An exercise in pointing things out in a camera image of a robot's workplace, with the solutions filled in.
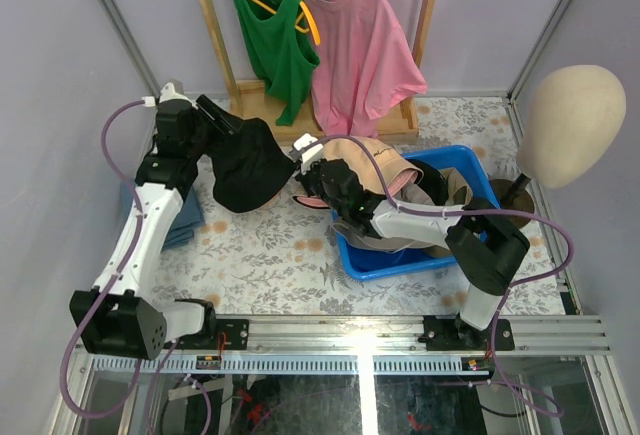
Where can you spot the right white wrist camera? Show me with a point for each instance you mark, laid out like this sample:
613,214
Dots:
306,150

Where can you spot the blue plastic bin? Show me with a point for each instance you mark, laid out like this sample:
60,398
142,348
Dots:
368,265

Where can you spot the wooden clothes rack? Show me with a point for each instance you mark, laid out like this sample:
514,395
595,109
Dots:
248,98

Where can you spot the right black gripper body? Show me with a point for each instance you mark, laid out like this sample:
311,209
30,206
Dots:
312,182

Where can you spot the folded blue cloth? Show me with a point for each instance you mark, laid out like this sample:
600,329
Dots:
185,220

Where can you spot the peach bucket hat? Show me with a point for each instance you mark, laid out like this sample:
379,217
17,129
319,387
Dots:
368,158

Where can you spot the pink bucket hat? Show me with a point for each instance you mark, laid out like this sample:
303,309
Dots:
398,182

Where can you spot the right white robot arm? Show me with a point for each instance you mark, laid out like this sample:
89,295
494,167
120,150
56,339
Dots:
488,248

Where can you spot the black bucket hat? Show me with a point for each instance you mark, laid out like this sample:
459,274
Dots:
249,167

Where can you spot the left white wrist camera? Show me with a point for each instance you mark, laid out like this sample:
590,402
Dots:
172,90

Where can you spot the aluminium rail base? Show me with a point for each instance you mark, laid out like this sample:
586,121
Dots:
387,345

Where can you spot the pink t-shirt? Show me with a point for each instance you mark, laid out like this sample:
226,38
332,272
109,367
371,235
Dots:
365,66

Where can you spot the grey bucket hat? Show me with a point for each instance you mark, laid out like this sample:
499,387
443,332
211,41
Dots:
409,193

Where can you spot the beige mannequin head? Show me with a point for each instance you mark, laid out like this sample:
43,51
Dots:
575,115

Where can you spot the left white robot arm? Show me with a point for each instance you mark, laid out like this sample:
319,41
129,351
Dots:
115,317

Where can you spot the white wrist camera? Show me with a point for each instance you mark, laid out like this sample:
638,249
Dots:
172,90
306,150

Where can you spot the green tank top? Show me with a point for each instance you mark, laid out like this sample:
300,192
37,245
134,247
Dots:
280,56

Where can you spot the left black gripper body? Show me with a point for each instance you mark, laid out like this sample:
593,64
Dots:
215,116

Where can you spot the khaki hat in bin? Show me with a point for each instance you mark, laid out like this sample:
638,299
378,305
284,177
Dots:
452,189

